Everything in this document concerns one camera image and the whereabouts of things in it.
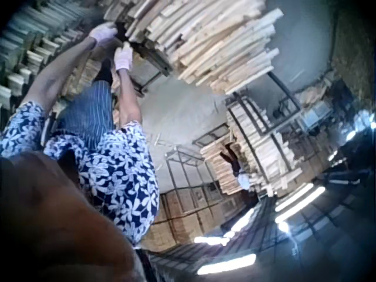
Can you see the person's left hand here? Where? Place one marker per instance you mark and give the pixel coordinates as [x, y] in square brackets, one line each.
[102, 33]

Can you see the person's right hand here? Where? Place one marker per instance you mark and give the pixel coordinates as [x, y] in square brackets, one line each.
[123, 58]

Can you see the person's right fingers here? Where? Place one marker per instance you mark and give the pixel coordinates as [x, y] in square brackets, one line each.
[124, 50]

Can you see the person's left fingers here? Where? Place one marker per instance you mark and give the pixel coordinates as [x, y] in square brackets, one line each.
[109, 28]

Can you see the dark metal rack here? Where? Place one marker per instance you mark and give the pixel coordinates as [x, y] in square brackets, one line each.
[152, 73]

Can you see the person's legs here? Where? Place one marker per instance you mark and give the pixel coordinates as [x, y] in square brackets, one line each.
[85, 108]

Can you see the rows of stacked wooden blocks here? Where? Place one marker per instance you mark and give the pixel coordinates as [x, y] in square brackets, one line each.
[32, 44]

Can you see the big pile of wooden slats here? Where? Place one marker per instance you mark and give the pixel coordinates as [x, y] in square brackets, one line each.
[205, 38]

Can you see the racks of stacked wooden boards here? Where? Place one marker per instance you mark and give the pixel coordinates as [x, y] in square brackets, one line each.
[264, 147]

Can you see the caged stack of wooden boards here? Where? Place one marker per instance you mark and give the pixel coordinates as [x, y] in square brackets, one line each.
[182, 220]

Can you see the heap of wood offcuts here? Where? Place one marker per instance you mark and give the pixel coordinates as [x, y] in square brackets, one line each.
[315, 91]

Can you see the grey workshop machine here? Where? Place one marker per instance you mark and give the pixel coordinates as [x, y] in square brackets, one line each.
[315, 116]

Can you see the empty metal frame cart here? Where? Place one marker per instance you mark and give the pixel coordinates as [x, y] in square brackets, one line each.
[188, 173]

